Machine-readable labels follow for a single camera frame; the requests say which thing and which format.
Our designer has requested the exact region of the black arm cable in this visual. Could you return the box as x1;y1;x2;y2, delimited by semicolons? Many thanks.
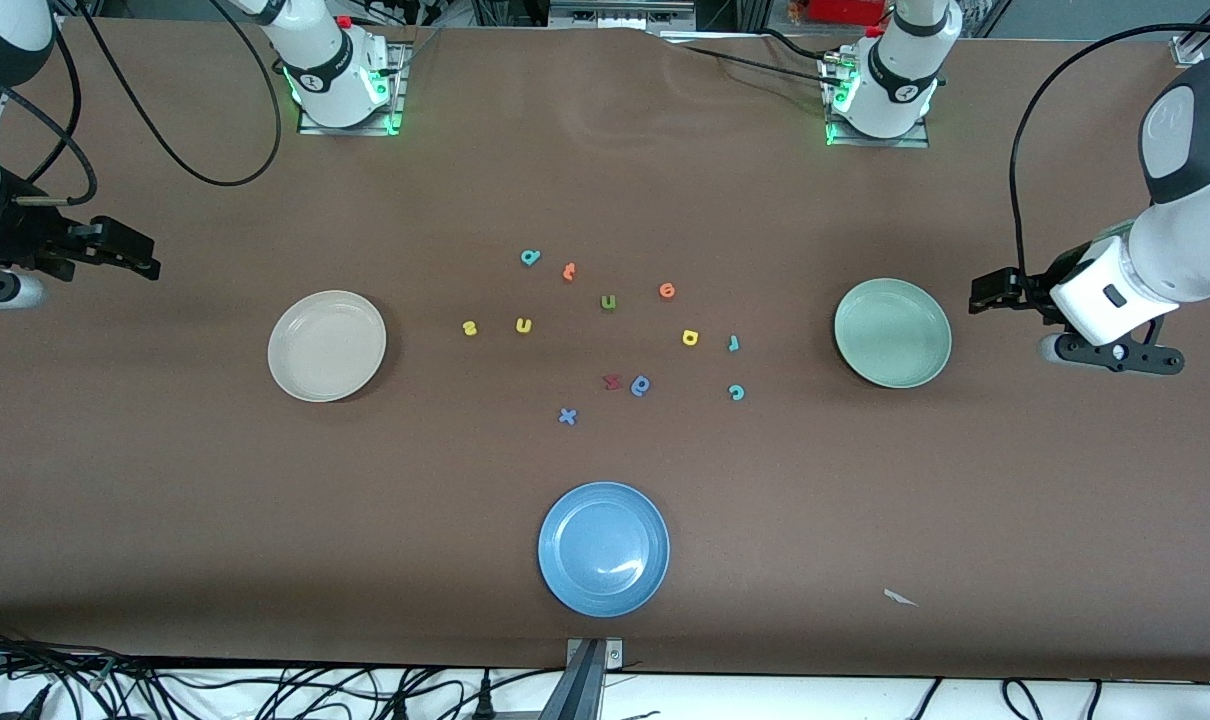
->
73;0;284;188
0;60;99;206
1010;22;1210;301

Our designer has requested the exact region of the black base cable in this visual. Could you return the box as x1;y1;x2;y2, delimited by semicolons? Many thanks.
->
655;25;866;86

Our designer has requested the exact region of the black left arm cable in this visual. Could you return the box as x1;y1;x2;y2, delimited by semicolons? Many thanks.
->
1010;22;1210;301

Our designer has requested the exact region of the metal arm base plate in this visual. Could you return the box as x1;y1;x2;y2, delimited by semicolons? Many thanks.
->
297;42;408;136
820;55;931;149

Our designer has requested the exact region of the blue round plate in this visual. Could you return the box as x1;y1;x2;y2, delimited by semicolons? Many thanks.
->
538;482;671;618

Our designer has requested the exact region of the beige round plate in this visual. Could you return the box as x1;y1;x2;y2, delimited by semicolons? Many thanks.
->
268;290;388;403

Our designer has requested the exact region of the brown table cover sheet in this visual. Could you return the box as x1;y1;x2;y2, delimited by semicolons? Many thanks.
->
0;15;1210;681

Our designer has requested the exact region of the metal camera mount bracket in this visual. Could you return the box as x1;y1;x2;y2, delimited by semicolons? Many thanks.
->
540;638;624;720

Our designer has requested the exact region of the grey metal box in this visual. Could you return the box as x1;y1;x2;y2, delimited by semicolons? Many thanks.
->
548;0;698;31

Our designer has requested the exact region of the red box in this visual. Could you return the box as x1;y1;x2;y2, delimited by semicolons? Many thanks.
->
810;0;888;26

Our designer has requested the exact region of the green round plate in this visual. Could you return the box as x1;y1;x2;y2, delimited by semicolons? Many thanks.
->
833;278;953;389

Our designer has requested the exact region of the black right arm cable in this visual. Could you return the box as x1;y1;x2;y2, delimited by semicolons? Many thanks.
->
73;0;284;188
0;60;99;206

